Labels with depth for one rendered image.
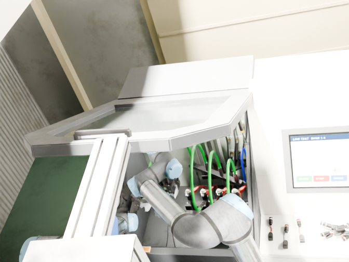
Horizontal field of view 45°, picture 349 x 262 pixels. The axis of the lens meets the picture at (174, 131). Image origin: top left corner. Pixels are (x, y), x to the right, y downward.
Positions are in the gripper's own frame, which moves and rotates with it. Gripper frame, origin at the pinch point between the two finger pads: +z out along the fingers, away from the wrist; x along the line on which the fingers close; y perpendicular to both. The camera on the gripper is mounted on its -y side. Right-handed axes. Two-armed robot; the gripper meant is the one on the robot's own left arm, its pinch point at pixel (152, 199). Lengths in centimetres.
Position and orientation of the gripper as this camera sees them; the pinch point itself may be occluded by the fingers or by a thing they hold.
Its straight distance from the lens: 204.0
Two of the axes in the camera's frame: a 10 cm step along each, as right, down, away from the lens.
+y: -2.4, 9.7, 0.4
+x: 6.0, 1.8, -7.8
